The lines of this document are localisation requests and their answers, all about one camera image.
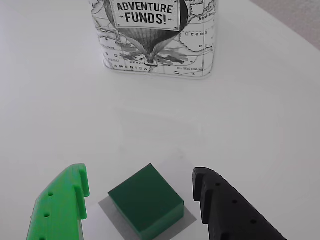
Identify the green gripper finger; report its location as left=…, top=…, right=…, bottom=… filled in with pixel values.
left=26, top=163, right=90, bottom=240

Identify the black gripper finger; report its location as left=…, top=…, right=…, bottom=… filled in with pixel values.
left=192, top=167, right=287, bottom=240

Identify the dark green cube die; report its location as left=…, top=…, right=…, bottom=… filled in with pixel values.
left=107, top=163, right=185, bottom=238

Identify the grey white checkered mat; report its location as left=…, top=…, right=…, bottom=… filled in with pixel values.
left=0, top=0, right=320, bottom=240

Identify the Adventure Funds printed tin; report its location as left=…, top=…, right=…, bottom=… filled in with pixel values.
left=87, top=0, right=217, bottom=79

